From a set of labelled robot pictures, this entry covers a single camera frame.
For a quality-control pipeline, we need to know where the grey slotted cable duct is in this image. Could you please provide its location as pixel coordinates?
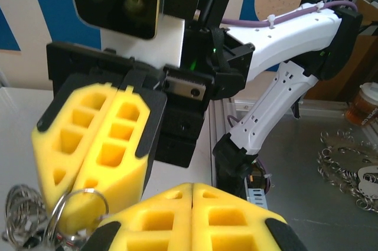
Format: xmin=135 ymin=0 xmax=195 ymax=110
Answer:
xmin=246 ymin=185 xmax=272 ymax=208

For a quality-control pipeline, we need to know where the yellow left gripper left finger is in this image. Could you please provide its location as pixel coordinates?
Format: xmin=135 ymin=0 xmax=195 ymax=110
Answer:
xmin=85 ymin=182 xmax=193 ymax=251

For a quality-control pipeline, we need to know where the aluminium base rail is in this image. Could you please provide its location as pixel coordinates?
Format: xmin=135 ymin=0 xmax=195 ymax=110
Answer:
xmin=206 ymin=97 xmax=255 ymax=190

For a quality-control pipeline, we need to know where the brown cardboard box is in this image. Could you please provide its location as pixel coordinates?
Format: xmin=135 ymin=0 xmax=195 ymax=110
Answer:
xmin=304 ymin=35 xmax=378 ymax=104

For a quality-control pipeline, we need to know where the clear plastic bag with items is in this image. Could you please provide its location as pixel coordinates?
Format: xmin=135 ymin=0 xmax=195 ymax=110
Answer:
xmin=0 ymin=184 xmax=110 ymax=251

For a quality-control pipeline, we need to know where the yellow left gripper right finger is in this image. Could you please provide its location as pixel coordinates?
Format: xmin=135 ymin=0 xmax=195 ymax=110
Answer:
xmin=191 ymin=182 xmax=308 ymax=251

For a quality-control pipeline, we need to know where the pile of spare key rings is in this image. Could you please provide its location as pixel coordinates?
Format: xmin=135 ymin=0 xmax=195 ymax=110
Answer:
xmin=317 ymin=128 xmax=378 ymax=214

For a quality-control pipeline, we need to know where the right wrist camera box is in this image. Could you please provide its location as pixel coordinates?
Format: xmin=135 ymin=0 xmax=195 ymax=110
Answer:
xmin=64 ymin=0 xmax=187 ymax=68

